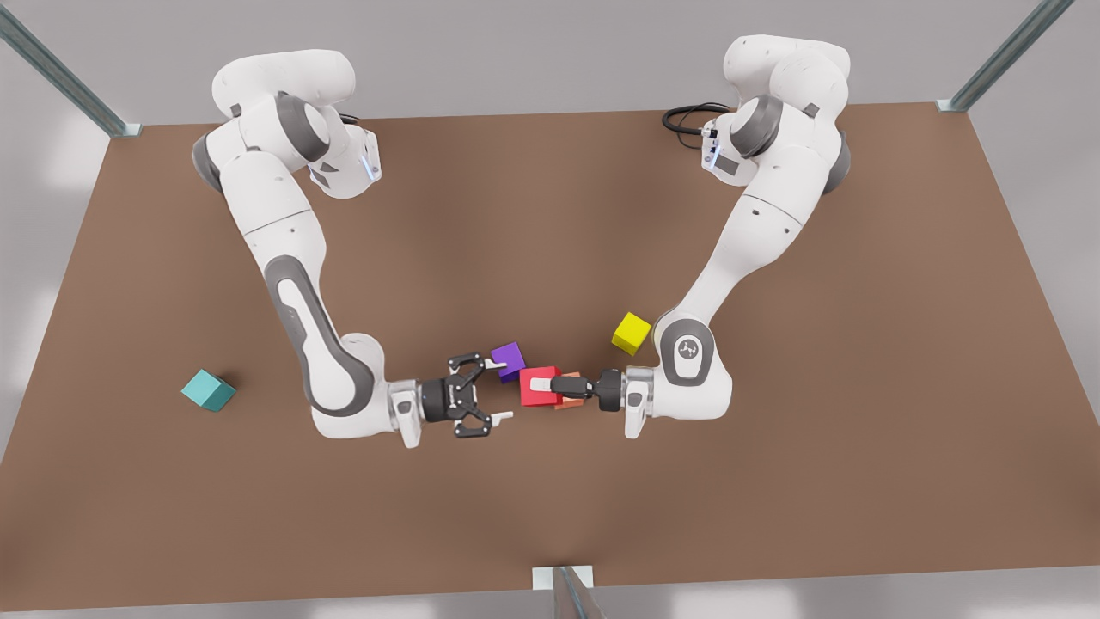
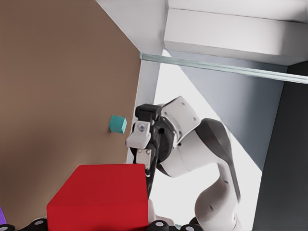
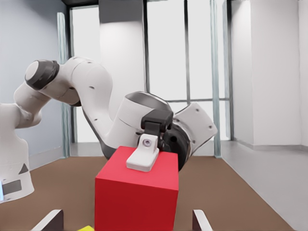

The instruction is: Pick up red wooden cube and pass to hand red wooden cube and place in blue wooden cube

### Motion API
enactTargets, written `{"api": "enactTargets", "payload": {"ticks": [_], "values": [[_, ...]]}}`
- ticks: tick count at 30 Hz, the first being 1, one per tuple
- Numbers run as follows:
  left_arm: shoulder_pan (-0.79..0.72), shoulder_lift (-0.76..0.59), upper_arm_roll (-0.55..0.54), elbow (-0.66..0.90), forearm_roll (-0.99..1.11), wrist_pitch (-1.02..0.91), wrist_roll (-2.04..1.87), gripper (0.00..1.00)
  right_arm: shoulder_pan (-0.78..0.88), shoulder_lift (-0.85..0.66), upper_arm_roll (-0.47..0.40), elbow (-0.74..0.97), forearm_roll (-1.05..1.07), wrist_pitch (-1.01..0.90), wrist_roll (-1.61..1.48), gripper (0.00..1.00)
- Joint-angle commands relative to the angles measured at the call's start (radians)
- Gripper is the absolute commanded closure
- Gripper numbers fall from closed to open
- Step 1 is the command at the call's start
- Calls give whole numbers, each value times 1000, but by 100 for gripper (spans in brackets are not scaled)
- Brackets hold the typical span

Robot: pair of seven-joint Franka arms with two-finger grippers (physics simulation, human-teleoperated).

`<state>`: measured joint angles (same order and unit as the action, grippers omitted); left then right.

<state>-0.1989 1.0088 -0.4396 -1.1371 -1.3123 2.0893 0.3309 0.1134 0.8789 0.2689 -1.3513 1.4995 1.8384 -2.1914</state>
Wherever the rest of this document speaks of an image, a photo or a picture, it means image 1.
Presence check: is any red wooden cube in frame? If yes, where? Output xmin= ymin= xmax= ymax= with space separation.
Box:
xmin=519 ymin=366 xmax=565 ymax=408

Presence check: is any yellow wooden cube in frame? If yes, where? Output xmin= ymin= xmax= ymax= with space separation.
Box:
xmin=611 ymin=312 xmax=653 ymax=357

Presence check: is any purple wooden cube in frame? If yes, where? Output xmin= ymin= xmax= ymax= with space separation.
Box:
xmin=490 ymin=341 xmax=527 ymax=384

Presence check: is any teal wooden cube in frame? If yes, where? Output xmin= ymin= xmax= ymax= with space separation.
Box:
xmin=180 ymin=369 xmax=237 ymax=414

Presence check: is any orange wooden cube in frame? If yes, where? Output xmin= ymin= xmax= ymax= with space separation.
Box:
xmin=553 ymin=372 xmax=589 ymax=411

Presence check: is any silver frame post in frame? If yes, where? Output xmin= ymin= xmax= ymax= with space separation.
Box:
xmin=532 ymin=565 xmax=606 ymax=619
xmin=0 ymin=7 xmax=143 ymax=138
xmin=936 ymin=0 xmax=1077 ymax=113

